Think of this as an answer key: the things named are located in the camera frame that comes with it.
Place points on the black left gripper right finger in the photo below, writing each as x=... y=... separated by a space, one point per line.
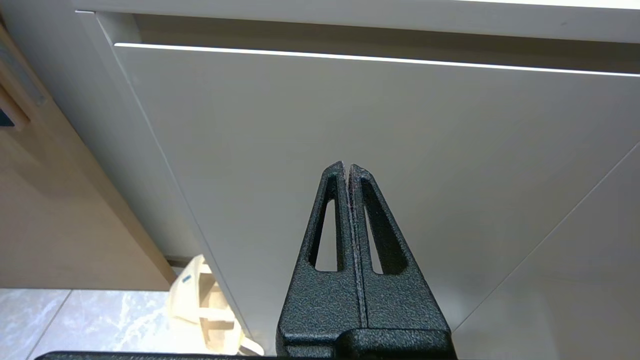
x=400 y=305

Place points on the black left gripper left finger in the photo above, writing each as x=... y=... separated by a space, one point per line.
x=320 y=305

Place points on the cream plastic object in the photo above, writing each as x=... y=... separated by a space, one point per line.
x=192 y=300

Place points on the white cabinet door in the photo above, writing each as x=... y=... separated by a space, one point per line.
x=575 y=290
x=300 y=115

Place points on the light wooden cabinet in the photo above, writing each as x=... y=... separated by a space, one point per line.
x=60 y=225

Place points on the white sideboard cabinet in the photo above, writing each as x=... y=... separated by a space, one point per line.
x=350 y=12

